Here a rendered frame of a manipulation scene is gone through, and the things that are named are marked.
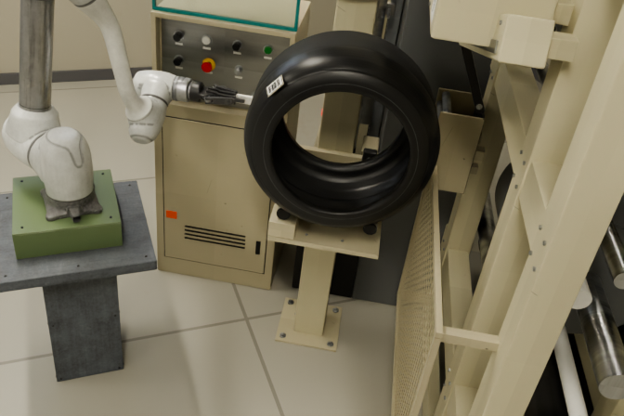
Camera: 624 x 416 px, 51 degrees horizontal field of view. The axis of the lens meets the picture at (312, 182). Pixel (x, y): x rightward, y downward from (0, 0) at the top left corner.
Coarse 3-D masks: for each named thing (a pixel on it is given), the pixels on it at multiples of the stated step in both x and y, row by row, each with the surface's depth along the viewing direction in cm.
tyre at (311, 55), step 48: (288, 48) 196; (336, 48) 181; (384, 48) 187; (288, 96) 180; (384, 96) 178; (432, 96) 195; (288, 144) 219; (432, 144) 187; (288, 192) 196; (336, 192) 222; (384, 192) 214
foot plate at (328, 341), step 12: (288, 300) 304; (288, 312) 298; (336, 312) 301; (288, 324) 292; (324, 324) 294; (336, 324) 295; (276, 336) 285; (288, 336) 286; (300, 336) 287; (312, 336) 287; (324, 336) 288; (336, 336) 289; (324, 348) 283
